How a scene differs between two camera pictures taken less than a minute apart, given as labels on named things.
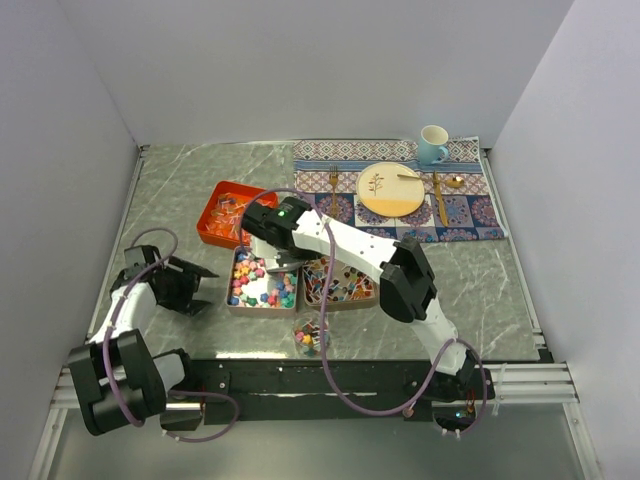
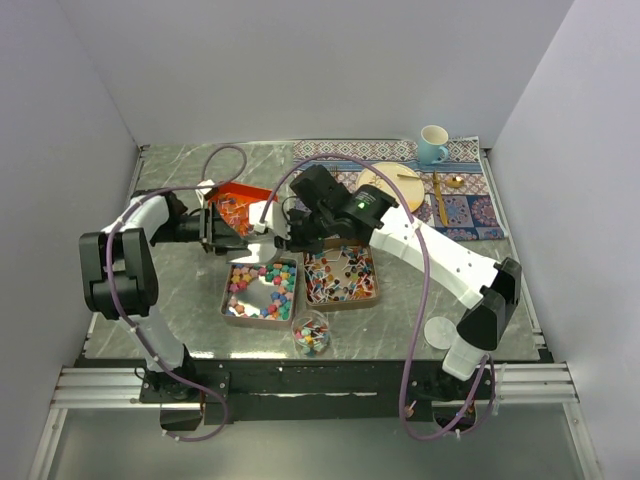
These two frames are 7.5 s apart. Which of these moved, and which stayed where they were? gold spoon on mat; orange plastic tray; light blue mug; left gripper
Moved: left gripper
Stayed: orange plastic tray; gold spoon on mat; light blue mug
